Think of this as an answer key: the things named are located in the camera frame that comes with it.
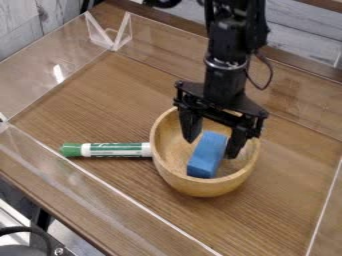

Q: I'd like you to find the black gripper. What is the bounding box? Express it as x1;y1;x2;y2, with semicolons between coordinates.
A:
174;56;269;159

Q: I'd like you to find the blue rectangular block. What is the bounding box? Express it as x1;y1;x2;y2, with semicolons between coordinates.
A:
187;131;228;179

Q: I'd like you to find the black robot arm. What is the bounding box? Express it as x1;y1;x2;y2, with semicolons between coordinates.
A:
174;0;269;159

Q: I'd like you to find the brown wooden bowl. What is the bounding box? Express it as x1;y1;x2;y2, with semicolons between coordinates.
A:
150;107;261;197

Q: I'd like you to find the green and white marker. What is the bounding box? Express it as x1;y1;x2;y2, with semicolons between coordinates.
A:
60;142;152;157

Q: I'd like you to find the clear acrylic corner bracket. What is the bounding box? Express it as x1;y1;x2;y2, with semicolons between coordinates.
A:
84;12;132;52

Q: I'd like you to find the black metal base bracket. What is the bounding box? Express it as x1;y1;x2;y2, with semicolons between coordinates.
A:
43;234;78;256

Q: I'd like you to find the black cable lower left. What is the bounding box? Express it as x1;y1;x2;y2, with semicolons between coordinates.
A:
0;225;48;256

